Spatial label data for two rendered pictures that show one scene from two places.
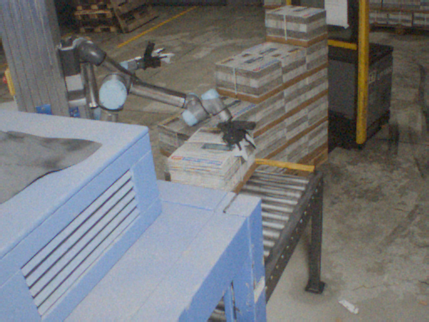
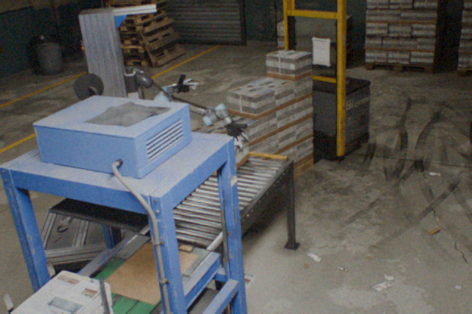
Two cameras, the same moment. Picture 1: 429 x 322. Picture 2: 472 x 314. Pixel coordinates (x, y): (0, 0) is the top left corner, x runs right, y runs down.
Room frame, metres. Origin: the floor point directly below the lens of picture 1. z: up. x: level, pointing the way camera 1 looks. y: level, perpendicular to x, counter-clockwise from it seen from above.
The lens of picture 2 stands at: (-1.57, -0.07, 2.53)
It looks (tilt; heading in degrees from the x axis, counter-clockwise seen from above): 24 degrees down; 0
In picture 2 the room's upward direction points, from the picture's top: 5 degrees counter-clockwise
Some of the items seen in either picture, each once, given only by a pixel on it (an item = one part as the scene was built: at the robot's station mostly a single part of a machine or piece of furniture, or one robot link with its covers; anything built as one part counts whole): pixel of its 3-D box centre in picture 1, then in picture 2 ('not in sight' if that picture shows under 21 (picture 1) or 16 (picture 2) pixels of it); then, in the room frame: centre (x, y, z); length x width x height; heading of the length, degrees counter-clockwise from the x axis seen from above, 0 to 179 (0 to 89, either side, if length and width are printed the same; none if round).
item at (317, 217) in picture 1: (316, 243); (290, 211); (2.16, -0.52, 0.34); 0.06 x 0.06 x 0.68; 62
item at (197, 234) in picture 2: not in sight; (186, 233); (1.25, 0.25, 0.77); 0.47 x 0.05 x 0.05; 62
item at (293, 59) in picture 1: (274, 64); (271, 93); (3.47, -0.52, 0.95); 0.38 x 0.29 x 0.23; 43
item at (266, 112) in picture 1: (241, 152); (245, 155); (3.18, -0.21, 0.42); 1.17 x 0.39 x 0.83; 134
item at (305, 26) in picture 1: (298, 90); (290, 113); (3.68, -0.74, 0.65); 0.39 x 0.30 x 1.29; 44
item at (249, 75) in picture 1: (248, 76); (251, 102); (3.27, -0.31, 0.95); 0.38 x 0.29 x 0.23; 44
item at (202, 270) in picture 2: not in sight; (141, 281); (0.81, 0.48, 0.75); 0.70 x 0.65 x 0.10; 152
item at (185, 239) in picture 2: not in sight; (181, 238); (1.19, 0.28, 0.77); 0.47 x 0.05 x 0.05; 62
